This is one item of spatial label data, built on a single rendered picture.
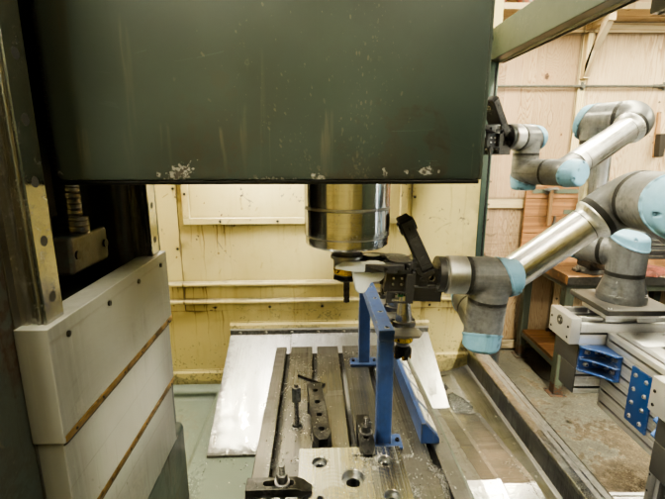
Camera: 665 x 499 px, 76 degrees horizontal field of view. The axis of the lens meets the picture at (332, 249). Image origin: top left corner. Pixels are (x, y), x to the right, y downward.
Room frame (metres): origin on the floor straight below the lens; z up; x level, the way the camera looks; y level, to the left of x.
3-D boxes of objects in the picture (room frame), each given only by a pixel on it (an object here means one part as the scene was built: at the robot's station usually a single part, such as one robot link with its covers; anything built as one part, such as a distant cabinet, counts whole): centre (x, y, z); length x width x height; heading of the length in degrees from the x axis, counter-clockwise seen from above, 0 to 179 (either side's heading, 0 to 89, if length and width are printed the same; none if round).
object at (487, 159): (1.84, -0.64, 1.40); 0.04 x 0.04 x 1.20; 2
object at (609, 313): (1.38, -1.00, 1.13); 0.36 x 0.22 x 0.06; 90
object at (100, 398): (0.77, 0.42, 1.16); 0.48 x 0.05 x 0.51; 2
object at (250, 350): (1.44, 0.00, 0.75); 0.89 x 0.70 x 0.26; 92
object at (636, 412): (1.13, -0.90, 0.94); 0.09 x 0.01 x 0.18; 0
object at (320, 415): (1.05, 0.04, 0.93); 0.26 x 0.05 x 0.06; 7
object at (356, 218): (0.79, -0.03, 1.54); 0.16 x 0.16 x 0.12
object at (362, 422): (0.89, -0.08, 0.97); 0.13 x 0.03 x 0.15; 2
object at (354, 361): (1.42, -0.11, 1.05); 0.10 x 0.05 x 0.30; 92
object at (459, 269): (0.81, -0.23, 1.42); 0.08 x 0.05 x 0.08; 3
